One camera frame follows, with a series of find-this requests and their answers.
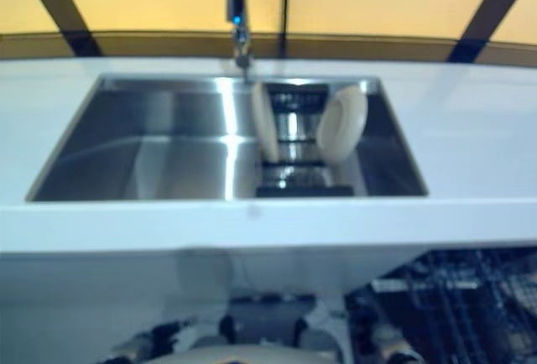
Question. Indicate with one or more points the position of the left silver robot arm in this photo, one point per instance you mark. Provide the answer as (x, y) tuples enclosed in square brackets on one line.
[(134, 349)]

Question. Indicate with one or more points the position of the brown window sill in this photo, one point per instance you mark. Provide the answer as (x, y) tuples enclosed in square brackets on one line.
[(168, 43)]

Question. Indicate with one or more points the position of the cream ceramic plate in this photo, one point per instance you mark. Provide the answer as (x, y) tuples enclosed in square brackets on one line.
[(342, 125), (264, 121)]

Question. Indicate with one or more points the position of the stainless steel sink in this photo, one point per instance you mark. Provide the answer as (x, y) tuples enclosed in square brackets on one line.
[(147, 150)]

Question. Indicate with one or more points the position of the cream robot torso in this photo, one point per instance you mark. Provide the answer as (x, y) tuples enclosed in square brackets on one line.
[(243, 357)]

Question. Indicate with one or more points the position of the left robot hand dark glove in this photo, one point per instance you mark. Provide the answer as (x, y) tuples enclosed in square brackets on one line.
[(176, 329)]

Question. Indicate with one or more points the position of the black sink dish rack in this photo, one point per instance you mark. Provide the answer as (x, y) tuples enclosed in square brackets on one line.
[(293, 171)]

